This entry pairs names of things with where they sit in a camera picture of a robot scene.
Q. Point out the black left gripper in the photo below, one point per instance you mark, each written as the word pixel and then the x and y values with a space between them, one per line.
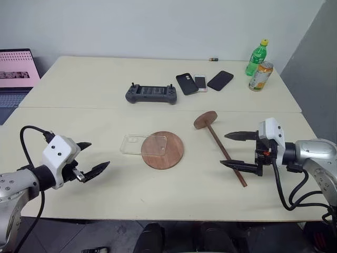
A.
pixel 72 172

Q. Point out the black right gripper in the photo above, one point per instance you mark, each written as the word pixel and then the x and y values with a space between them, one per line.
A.
pixel 264 154

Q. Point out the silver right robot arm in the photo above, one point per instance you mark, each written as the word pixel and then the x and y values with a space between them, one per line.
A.
pixel 314 154

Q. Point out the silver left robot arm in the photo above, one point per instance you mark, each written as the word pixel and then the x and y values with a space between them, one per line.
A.
pixel 15 184

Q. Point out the wooden mallet stick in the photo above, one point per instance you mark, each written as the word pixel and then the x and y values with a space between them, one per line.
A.
pixel 218 142

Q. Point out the clear phone case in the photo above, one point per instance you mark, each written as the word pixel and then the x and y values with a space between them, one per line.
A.
pixel 134 145

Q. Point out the black smartphone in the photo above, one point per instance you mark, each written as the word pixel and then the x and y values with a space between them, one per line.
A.
pixel 220 80

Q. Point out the round wooden base disc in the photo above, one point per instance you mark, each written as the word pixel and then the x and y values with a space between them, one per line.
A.
pixel 163 150

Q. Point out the orange drink can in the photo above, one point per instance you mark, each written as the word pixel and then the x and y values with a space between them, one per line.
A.
pixel 260 77

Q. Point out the white smartphone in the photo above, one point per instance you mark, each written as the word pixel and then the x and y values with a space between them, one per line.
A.
pixel 201 83

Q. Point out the black phone case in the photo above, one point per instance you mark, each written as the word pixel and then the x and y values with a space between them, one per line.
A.
pixel 187 83

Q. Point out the grey remote controller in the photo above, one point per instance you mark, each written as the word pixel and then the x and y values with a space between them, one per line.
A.
pixel 151 92

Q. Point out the dark rounded shape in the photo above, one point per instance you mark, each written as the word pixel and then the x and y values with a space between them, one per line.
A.
pixel 213 238
pixel 150 238

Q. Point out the green plastic bottle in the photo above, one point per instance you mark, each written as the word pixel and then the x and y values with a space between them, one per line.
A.
pixel 255 59

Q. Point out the small dark battery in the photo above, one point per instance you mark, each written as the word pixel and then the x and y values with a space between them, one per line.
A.
pixel 213 59

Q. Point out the laptop with pink screen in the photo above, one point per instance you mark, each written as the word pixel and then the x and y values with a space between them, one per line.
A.
pixel 13 79

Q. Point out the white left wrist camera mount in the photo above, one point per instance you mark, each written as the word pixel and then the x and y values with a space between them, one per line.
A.
pixel 59 155

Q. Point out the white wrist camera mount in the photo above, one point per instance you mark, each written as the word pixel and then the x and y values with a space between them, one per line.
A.
pixel 272 131
pixel 59 155

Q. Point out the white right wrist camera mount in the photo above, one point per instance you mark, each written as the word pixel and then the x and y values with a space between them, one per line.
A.
pixel 272 131

